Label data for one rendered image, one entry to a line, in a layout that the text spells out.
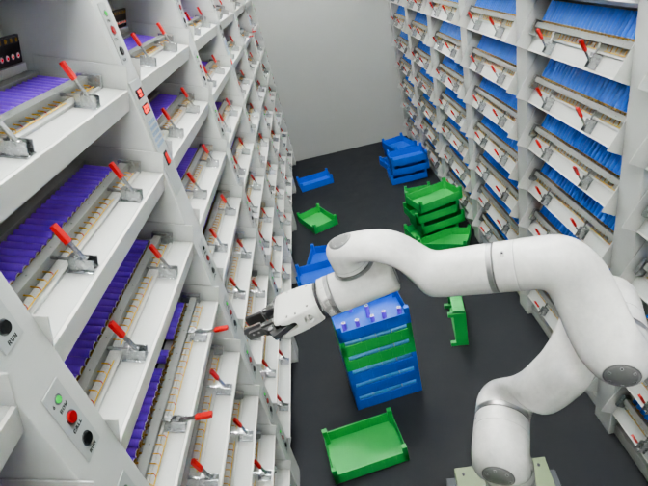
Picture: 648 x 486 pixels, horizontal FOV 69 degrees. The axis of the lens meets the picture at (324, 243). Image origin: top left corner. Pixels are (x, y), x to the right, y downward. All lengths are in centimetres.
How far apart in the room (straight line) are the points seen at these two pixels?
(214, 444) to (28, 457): 63
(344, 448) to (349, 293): 125
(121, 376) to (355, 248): 47
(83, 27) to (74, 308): 62
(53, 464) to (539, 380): 82
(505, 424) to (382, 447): 99
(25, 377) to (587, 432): 189
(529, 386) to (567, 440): 107
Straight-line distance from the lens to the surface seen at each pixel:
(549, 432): 212
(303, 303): 96
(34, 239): 92
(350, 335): 190
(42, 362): 70
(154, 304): 107
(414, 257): 87
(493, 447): 113
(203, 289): 136
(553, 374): 101
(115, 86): 118
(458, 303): 233
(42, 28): 121
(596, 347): 87
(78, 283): 83
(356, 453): 208
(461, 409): 216
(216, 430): 131
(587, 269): 85
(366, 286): 93
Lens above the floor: 169
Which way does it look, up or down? 30 degrees down
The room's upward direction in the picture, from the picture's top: 15 degrees counter-clockwise
